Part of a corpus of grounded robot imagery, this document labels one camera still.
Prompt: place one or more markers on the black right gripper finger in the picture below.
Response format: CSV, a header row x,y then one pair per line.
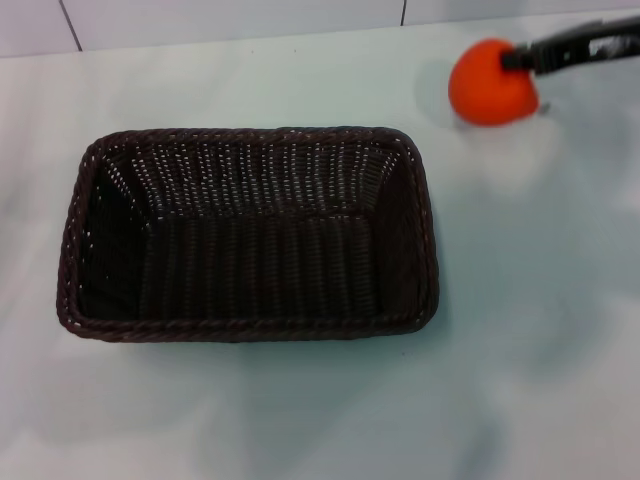
x,y
555,56

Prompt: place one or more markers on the orange-red plastic pear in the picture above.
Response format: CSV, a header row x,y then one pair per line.
x,y
487,90

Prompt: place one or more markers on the black woven rectangular basket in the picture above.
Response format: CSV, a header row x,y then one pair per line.
x,y
250,260

